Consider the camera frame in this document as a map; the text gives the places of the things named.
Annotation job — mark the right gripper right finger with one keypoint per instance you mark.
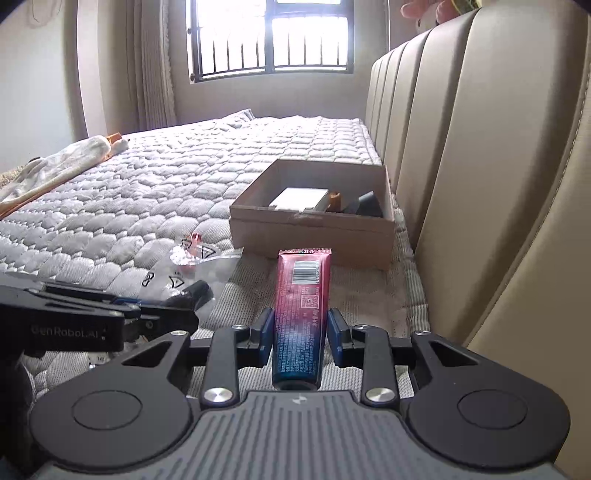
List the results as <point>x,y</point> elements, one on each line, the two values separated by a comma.
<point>367,348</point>

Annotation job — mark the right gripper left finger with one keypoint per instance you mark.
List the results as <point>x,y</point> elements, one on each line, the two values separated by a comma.
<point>231,349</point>

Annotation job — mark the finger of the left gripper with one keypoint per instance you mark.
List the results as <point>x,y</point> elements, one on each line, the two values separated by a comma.
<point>82,296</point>
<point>178,312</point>

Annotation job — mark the clear plastic bag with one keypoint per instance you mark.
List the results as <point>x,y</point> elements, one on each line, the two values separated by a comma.
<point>190,260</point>

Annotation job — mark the red blue toothpaste tube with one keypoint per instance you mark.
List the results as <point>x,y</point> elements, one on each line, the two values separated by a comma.
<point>300,318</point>

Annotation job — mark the pink cardboard box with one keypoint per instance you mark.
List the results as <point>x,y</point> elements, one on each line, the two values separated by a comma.
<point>356,241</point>

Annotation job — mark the white cream blanket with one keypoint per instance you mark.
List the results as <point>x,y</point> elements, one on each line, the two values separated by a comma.
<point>41,175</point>

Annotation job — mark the black round object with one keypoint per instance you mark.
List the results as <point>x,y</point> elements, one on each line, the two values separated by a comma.
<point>367,205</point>

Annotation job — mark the orange small object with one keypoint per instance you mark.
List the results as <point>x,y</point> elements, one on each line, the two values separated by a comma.
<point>335,202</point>

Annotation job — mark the white small box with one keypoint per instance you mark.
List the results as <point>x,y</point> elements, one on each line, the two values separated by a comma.
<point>301,199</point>

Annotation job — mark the beige curtain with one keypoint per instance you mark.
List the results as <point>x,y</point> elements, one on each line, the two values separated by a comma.
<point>154,89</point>

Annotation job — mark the beige padded headboard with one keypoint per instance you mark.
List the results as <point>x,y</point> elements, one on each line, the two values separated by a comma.
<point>484,125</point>

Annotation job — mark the barred window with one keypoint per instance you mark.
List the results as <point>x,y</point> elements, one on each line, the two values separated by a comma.
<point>228,39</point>

